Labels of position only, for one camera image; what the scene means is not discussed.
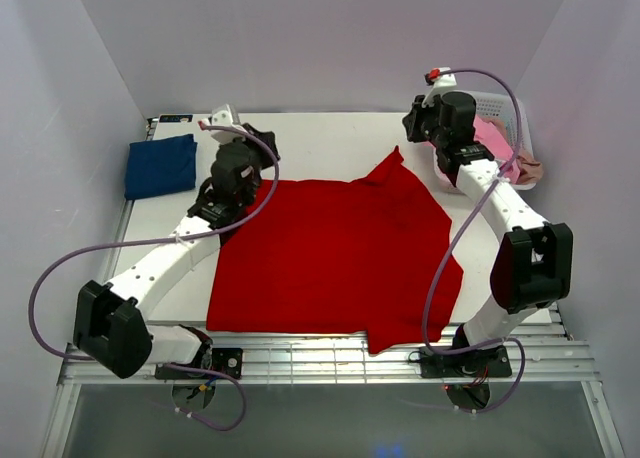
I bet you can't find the red t-shirt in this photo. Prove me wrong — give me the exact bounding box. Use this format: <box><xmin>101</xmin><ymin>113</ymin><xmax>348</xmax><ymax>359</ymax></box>
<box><xmin>205</xmin><ymin>151</ymin><xmax>463</xmax><ymax>354</ymax></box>

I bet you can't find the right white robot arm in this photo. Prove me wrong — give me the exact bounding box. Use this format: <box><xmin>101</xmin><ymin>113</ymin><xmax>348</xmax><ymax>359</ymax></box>
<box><xmin>402</xmin><ymin>91</ymin><xmax>573</xmax><ymax>355</ymax></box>

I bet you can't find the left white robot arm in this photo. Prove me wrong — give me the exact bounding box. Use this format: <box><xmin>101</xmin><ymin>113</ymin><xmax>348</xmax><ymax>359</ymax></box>
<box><xmin>73</xmin><ymin>120</ymin><xmax>280</xmax><ymax>378</ymax></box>

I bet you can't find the pink t-shirt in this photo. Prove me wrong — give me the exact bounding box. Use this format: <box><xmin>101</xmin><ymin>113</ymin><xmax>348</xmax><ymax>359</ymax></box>
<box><xmin>473</xmin><ymin>116</ymin><xmax>513</xmax><ymax>166</ymax></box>

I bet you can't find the white plastic laundry basket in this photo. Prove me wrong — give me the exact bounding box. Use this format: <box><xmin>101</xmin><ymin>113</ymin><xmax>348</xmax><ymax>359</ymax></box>
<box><xmin>433</xmin><ymin>91</ymin><xmax>533</xmax><ymax>194</ymax></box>

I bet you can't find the folded blue t-shirt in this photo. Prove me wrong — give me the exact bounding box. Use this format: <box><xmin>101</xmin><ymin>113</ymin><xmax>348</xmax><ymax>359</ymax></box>
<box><xmin>124</xmin><ymin>134</ymin><xmax>197</xmax><ymax>201</ymax></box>

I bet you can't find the small blue label sticker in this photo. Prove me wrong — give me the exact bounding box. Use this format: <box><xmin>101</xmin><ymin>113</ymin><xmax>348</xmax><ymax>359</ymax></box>
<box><xmin>158</xmin><ymin>114</ymin><xmax>193</xmax><ymax>123</ymax></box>

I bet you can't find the beige garment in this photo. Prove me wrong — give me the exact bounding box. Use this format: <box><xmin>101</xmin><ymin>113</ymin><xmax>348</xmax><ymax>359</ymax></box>
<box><xmin>505</xmin><ymin>149</ymin><xmax>544</xmax><ymax>190</ymax></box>

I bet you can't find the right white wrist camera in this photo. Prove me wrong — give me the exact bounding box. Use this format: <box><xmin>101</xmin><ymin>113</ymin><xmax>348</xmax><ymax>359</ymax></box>
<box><xmin>424</xmin><ymin>67</ymin><xmax>457</xmax><ymax>106</ymax></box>

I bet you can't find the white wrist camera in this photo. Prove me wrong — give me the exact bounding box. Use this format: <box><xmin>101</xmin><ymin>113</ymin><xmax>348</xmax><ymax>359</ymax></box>
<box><xmin>198</xmin><ymin>104</ymin><xmax>245</xmax><ymax>145</ymax></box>
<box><xmin>424</xmin><ymin>67</ymin><xmax>457</xmax><ymax>106</ymax></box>

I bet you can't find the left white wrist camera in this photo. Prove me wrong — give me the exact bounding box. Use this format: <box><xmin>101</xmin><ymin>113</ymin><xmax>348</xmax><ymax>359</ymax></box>
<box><xmin>198</xmin><ymin>104</ymin><xmax>245</xmax><ymax>145</ymax></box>

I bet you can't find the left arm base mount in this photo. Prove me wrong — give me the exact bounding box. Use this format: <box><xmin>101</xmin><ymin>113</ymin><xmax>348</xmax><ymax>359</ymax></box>
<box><xmin>154</xmin><ymin>346</ymin><xmax>243</xmax><ymax>412</ymax></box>

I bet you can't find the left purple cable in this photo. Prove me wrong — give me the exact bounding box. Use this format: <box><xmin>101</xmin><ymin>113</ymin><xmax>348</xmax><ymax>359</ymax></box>
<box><xmin>28</xmin><ymin>122</ymin><xmax>281</xmax><ymax>432</ymax></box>

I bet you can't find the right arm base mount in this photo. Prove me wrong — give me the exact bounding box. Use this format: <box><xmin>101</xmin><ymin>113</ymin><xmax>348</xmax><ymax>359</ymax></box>
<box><xmin>407</xmin><ymin>346</ymin><xmax>512</xmax><ymax>411</ymax></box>

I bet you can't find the aluminium table frame rail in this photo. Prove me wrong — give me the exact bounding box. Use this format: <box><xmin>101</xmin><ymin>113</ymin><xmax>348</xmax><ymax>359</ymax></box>
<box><xmin>57</xmin><ymin>322</ymin><xmax>601</xmax><ymax>387</ymax></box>

